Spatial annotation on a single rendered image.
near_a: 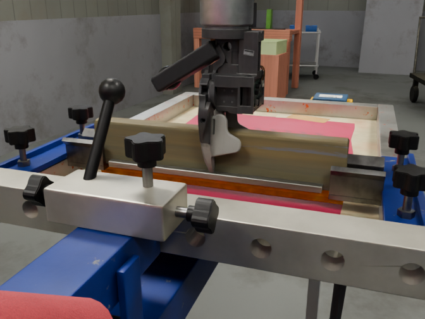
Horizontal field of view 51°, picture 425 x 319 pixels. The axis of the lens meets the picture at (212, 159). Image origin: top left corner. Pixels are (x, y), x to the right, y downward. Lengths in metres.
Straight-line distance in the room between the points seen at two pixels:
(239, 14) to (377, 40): 8.55
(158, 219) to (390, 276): 0.21
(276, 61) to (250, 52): 5.32
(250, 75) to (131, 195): 0.30
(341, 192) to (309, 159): 0.06
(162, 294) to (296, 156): 0.27
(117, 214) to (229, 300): 1.69
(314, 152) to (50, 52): 4.13
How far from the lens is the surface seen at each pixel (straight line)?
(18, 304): 0.23
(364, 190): 0.66
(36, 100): 4.53
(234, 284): 2.18
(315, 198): 0.69
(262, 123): 1.14
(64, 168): 0.80
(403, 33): 9.16
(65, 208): 0.44
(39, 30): 4.56
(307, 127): 1.12
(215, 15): 0.63
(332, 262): 0.46
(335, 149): 0.65
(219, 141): 0.66
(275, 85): 6.00
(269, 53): 5.98
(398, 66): 9.09
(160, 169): 0.72
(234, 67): 0.65
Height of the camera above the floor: 1.24
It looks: 19 degrees down
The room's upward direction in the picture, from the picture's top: straight up
